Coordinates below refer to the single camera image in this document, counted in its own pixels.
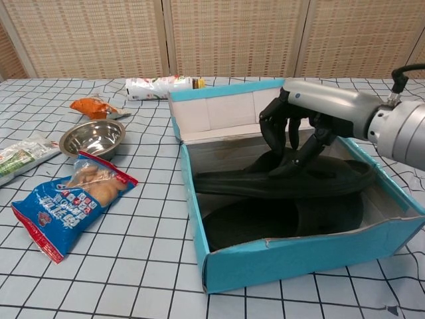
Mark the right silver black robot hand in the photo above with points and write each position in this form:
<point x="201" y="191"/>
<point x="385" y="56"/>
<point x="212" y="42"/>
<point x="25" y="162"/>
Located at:
<point x="332" y="103"/>

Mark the black rubber slipper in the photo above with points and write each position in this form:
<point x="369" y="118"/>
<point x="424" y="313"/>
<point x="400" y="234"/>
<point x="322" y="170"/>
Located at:
<point x="239" y="184"/>
<point x="259" y="222"/>

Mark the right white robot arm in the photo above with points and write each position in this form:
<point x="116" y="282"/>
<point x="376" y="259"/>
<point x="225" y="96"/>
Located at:
<point x="401" y="133"/>

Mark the blue cardboard shoe box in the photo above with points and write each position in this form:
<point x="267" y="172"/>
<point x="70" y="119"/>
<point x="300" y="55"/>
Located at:
<point x="299" y="262"/>

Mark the white bottle with yellow cap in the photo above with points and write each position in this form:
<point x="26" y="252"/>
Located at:
<point x="149" y="88"/>

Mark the orange snack bag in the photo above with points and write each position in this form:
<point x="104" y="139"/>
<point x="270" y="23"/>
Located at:
<point x="91" y="107"/>

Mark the stainless steel bowl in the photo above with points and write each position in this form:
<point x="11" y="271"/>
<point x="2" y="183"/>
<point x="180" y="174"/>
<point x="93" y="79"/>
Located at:
<point x="93" y="138"/>

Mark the bamboo folding screen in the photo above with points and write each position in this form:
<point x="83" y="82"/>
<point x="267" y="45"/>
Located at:
<point x="99" y="36"/>

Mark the blue snack bag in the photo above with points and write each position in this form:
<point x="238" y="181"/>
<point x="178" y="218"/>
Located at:
<point x="63" y="209"/>

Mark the white green paper package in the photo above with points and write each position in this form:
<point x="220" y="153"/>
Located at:
<point x="23" y="156"/>

